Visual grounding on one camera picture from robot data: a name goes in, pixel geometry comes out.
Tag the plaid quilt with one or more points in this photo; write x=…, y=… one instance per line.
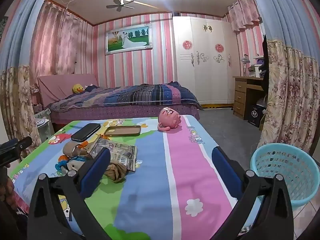
x=140, y=92

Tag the black phone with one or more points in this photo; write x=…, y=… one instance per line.
x=85, y=132

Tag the framed wall picture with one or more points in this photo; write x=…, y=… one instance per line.
x=127, y=38

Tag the turquoise plastic basket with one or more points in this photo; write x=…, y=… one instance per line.
x=300, y=192

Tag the black box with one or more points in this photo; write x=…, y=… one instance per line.
x=255, y=115

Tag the brown phone case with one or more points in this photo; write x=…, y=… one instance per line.
x=122, y=131

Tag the person's left hand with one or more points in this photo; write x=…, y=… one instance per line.
x=5, y=190

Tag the white box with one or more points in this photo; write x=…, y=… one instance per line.
x=253, y=71

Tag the ceiling fan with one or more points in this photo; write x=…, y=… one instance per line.
x=120, y=4

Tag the pink mug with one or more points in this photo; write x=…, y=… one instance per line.
x=170, y=118

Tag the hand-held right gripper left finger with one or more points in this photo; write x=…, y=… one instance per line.
x=96, y=172

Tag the brown paper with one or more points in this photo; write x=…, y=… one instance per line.
x=116, y=171

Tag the cartoon printed blanket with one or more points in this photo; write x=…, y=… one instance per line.
x=150, y=180

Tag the desk lamp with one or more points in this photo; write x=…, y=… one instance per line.
x=245, y=60

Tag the brown cardboard piece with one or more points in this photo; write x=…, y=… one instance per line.
x=72, y=148

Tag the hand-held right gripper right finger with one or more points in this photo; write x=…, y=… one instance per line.
x=226, y=172

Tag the bed with pink headboard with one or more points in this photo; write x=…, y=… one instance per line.
x=125, y=112

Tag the purple box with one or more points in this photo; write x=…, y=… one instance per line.
x=258, y=60

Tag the pink window curtain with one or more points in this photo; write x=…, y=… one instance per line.
x=57, y=45

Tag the black hanging garment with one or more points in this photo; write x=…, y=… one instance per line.
x=264, y=55

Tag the orange plastic cap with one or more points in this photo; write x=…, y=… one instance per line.
x=63, y=158

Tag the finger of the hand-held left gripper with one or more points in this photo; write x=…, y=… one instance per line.
x=22, y=145

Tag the wooden desk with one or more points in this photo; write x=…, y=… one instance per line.
x=241, y=97

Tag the yellow duck plush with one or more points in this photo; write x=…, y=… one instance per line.
x=78, y=88

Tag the red round decal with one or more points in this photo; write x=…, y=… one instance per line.
x=187, y=44
x=219, y=48

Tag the blue floral curtain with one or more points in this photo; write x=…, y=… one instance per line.
x=287, y=80
x=15, y=55

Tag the pink valance curtain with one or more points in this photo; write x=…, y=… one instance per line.
x=243, y=12

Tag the white wardrobe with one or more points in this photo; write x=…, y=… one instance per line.
x=207, y=80

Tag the blue plastic wrapper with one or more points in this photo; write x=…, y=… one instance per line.
x=62, y=166

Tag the silver printed wrapper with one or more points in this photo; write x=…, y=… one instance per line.
x=120, y=152

